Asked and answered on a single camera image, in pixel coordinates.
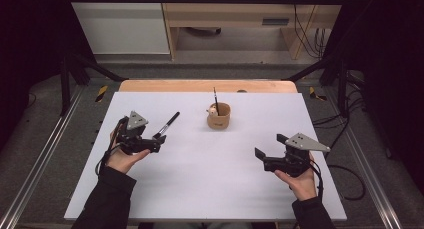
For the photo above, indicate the brown holder cup with figure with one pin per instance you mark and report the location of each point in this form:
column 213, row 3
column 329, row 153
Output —
column 219, row 121

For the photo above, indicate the person's left hand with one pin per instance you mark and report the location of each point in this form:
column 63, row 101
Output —
column 123, row 162

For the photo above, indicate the black metal stand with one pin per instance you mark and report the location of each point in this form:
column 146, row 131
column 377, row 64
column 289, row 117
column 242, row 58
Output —
column 65, row 89
column 342, row 89

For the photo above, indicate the light wooden desk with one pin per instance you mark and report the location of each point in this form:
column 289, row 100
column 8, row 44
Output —
column 230, row 14

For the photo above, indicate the thin black brush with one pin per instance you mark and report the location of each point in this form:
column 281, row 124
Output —
column 216, row 100

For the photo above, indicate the person's right hand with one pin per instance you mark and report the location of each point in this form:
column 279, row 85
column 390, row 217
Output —
column 301, row 187

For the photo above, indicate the dark curtain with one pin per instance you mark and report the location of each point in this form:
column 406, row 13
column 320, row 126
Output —
column 390, row 72
column 30, row 55

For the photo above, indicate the black makeup brush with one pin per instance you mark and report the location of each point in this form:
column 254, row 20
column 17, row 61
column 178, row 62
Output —
column 168, row 124

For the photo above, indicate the dark round table grommet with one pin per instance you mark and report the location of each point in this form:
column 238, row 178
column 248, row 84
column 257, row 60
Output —
column 241, row 91

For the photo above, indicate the yellow black tape strip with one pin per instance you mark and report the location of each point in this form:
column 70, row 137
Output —
column 101, row 93
column 313, row 93

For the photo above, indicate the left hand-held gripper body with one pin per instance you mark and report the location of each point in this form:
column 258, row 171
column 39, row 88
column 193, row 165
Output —
column 135, row 120

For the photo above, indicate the wooden table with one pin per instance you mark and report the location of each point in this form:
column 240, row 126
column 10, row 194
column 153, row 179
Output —
column 186, row 86

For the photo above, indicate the white cabinet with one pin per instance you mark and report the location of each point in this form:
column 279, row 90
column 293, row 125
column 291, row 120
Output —
column 123, row 25

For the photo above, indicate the aluminium floor rail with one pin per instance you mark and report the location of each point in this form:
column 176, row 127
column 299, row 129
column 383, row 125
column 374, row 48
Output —
column 368, row 169
column 43, row 155

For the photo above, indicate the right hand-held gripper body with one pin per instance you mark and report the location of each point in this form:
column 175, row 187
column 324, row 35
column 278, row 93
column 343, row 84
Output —
column 305, row 143

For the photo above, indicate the white table board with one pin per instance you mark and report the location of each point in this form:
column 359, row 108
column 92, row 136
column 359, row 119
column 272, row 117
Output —
column 206, row 182

